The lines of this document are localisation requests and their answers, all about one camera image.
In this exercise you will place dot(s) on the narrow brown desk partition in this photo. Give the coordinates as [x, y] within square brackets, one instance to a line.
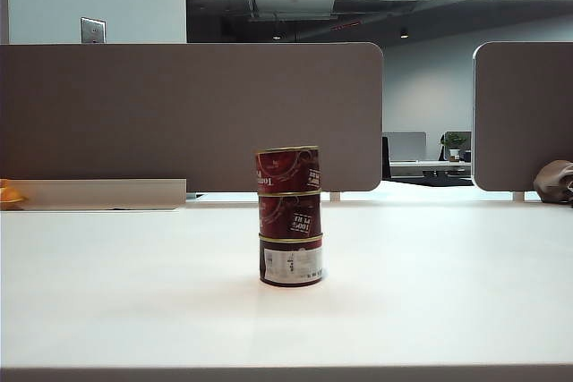
[524, 118]

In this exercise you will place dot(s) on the red can with white label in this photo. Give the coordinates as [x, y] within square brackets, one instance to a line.
[291, 261]

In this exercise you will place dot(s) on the potted green plant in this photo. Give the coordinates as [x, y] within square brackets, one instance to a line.
[455, 142]

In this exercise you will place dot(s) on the metal wall plate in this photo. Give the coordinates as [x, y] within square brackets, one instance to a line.
[93, 30]

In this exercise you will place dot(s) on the brown bag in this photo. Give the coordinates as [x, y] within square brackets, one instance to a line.
[553, 180]

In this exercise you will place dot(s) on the black ceiling spotlight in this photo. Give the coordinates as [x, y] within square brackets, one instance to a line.
[404, 33]

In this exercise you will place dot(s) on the grey background desk partition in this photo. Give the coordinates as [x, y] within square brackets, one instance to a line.
[406, 146]

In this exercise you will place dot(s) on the red tomato paste can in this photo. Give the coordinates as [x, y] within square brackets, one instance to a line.
[286, 169]
[286, 214]

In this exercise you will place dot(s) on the yellow cloth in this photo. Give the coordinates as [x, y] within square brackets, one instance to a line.
[10, 194]

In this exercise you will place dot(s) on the white background desk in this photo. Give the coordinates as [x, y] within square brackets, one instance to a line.
[430, 163]

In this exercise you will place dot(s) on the wide brown desk partition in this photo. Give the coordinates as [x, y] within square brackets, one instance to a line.
[156, 118]

